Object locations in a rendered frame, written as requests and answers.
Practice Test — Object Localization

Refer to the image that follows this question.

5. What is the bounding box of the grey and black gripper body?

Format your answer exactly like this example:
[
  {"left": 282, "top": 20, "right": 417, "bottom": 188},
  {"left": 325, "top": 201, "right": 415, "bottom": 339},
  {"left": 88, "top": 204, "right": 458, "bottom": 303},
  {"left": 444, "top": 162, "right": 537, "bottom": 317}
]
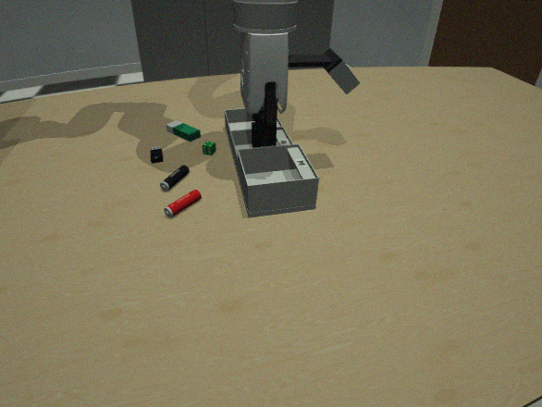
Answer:
[{"left": 234, "top": 25, "right": 296, "bottom": 116}]

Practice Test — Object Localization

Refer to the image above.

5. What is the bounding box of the red battery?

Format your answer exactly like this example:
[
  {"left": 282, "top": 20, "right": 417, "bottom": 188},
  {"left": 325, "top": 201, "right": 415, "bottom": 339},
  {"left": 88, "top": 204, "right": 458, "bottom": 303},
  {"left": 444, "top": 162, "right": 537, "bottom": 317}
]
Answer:
[{"left": 164, "top": 190, "right": 202, "bottom": 218}]

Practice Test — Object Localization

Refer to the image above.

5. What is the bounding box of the green die with white pips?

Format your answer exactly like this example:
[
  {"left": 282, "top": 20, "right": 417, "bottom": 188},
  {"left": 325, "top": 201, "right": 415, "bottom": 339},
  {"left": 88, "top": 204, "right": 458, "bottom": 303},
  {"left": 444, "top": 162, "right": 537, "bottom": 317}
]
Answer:
[{"left": 203, "top": 142, "right": 216, "bottom": 155}]

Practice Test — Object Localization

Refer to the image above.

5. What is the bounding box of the grey rack of three bins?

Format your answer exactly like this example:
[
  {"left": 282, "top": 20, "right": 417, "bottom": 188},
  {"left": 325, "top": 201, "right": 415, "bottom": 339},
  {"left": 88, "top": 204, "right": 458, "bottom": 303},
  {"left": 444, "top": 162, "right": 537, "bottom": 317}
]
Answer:
[{"left": 225, "top": 108, "right": 319, "bottom": 217}]

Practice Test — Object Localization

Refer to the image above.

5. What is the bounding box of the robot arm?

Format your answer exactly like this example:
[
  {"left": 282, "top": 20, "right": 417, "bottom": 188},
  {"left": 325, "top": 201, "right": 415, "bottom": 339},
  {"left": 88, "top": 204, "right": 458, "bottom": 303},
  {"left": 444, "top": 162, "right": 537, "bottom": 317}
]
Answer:
[{"left": 233, "top": 0, "right": 360, "bottom": 94}]

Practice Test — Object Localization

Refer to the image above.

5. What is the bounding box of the black battery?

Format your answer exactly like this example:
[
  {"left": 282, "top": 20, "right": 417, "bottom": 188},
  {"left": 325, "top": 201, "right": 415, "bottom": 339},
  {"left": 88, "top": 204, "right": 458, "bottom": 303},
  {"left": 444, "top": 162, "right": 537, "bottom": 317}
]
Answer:
[{"left": 160, "top": 165, "right": 190, "bottom": 191}]

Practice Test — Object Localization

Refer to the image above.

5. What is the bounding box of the green and white eraser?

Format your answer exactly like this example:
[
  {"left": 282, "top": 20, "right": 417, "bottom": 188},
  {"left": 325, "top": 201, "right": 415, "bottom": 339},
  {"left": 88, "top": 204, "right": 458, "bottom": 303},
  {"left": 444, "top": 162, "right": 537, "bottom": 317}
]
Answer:
[{"left": 166, "top": 120, "right": 201, "bottom": 142}]

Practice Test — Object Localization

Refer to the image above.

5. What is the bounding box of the black usb stick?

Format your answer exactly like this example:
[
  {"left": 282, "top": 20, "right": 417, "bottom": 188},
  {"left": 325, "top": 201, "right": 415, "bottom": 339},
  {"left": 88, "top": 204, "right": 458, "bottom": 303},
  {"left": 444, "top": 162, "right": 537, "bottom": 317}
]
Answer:
[{"left": 151, "top": 146, "right": 163, "bottom": 164}]

